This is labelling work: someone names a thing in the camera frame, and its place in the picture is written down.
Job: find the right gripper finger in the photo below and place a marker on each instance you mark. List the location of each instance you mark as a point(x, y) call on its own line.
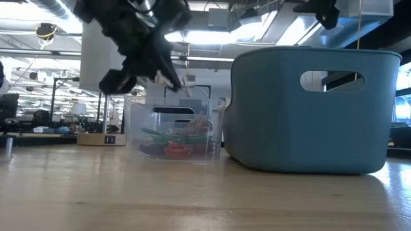
point(330, 17)

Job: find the ceiling light bar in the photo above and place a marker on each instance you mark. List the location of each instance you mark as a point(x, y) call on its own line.
point(208, 59)

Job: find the white table lamp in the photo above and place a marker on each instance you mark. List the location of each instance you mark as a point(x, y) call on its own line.
point(78, 109)

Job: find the black frame stand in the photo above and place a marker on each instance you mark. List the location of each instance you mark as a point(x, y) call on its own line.
point(200, 86)

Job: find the wooden base block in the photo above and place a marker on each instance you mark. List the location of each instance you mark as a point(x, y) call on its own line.
point(93, 139)

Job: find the black pole stand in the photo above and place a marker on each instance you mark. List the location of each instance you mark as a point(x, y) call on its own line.
point(53, 93)

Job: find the grey ceiling box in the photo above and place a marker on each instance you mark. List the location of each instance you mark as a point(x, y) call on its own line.
point(218, 17)

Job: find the clear plastic bin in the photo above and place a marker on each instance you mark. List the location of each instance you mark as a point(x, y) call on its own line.
point(138, 122)

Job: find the grey metal post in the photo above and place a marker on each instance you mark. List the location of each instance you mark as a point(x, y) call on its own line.
point(9, 146)

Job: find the dark monitor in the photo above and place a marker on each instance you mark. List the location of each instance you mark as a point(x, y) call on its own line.
point(8, 107)

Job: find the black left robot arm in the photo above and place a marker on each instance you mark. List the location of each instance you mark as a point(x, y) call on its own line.
point(106, 13)

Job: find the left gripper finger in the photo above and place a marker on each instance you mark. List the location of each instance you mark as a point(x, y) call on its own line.
point(170, 70)

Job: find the dark bin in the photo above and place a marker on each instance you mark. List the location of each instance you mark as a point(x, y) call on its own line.
point(399, 136)

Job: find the white round column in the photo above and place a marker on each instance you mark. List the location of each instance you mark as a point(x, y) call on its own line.
point(96, 57)

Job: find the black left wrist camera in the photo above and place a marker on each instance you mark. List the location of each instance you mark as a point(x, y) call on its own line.
point(112, 83)

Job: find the metal pole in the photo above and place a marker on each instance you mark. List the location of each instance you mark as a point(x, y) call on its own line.
point(105, 115)

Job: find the teal plastic bin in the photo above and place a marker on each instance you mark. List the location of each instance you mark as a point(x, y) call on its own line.
point(273, 128)

